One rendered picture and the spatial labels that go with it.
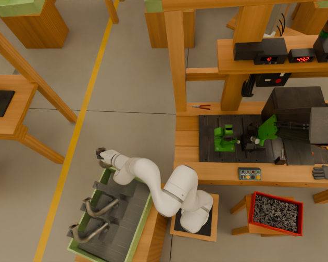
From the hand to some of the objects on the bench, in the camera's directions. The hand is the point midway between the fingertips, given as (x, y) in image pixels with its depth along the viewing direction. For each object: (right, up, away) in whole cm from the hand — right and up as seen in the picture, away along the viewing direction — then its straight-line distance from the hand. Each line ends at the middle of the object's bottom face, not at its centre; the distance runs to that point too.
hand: (100, 152), depth 145 cm
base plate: (+124, +8, +34) cm, 128 cm away
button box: (+103, -20, +25) cm, 108 cm away
